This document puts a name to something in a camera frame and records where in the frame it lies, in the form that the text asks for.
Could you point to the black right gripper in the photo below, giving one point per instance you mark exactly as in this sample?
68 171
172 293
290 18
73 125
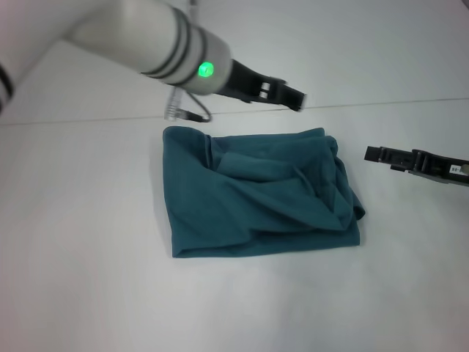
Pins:
441 170

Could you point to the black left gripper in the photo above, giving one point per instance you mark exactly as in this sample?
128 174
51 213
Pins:
249 82

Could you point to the teal t-shirt with FREE print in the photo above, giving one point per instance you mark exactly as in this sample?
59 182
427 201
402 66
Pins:
256 190

